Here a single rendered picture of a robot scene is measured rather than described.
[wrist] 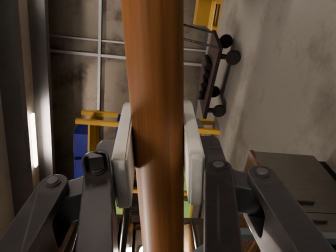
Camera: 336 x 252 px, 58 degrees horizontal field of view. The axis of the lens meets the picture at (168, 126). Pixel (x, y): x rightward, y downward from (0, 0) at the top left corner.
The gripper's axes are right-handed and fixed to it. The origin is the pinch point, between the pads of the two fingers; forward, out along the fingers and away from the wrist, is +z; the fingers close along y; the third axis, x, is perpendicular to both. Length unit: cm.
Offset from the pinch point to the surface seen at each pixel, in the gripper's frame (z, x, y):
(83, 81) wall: 683, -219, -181
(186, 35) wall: 692, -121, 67
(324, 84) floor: 200, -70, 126
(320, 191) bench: 126, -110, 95
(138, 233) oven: 147, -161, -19
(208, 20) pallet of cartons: 640, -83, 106
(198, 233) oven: 140, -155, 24
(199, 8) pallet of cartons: 641, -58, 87
